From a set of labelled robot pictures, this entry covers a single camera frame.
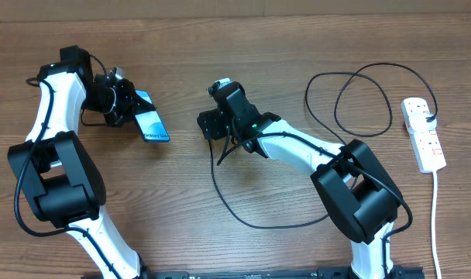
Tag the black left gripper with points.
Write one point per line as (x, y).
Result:
(128, 107)

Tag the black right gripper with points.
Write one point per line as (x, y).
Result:
(213, 122)

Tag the blue Galaxy smartphone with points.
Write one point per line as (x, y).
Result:
(152, 128)

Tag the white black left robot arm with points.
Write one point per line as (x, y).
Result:
(59, 189)

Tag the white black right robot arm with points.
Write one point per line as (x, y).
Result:
(358, 194)

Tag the white charger adapter plug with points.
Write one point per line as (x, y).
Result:
(420, 123)

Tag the white power strip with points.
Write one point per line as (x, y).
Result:
(426, 146)

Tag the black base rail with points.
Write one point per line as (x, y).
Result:
(258, 274)

